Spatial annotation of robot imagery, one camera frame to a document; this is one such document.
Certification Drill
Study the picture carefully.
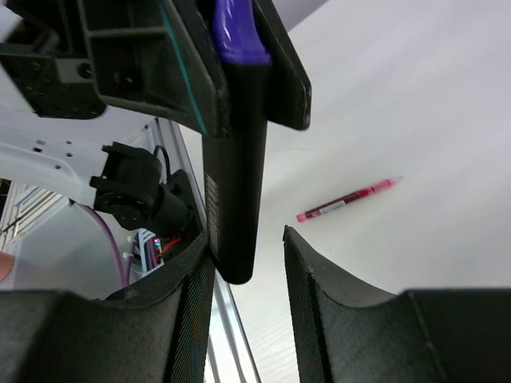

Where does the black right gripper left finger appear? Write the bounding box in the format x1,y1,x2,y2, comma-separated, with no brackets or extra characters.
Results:
1,234,211,382

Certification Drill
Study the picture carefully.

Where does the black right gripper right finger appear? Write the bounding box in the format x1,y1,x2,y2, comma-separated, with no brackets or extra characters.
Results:
283,227,510,382

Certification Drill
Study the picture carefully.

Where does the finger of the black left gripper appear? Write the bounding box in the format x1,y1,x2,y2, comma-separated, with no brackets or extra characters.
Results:
253,0,311,131

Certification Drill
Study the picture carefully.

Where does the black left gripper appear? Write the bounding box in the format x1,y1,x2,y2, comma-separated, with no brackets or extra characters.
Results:
1,1,230,139

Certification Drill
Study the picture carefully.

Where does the black purple-tip highlighter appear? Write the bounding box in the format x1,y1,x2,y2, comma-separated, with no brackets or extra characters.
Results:
203,1,271,285

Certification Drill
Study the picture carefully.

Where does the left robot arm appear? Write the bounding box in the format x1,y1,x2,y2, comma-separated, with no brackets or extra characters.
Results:
1,1,311,204

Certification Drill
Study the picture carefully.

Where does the red gel pen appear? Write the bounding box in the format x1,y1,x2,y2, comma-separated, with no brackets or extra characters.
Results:
296,177,402,223

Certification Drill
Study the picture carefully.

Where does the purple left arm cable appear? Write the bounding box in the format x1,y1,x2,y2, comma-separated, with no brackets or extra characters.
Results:
79,203,133,288

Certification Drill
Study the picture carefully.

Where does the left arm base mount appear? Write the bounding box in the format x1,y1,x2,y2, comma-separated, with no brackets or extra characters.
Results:
89,142,203,243

